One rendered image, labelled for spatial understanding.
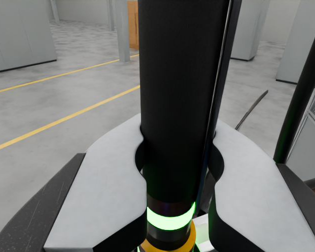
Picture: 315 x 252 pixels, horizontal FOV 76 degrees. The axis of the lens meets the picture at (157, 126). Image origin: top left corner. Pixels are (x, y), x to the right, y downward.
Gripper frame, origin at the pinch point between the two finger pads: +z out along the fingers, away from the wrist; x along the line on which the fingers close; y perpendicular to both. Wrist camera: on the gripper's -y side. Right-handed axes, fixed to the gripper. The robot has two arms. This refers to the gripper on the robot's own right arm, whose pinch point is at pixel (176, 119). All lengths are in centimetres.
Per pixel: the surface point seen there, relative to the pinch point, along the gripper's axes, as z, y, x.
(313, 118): 103, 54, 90
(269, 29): 1117, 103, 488
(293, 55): 467, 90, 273
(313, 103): 110, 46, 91
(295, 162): 100, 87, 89
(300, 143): 104, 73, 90
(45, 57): 562, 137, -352
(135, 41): 823, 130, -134
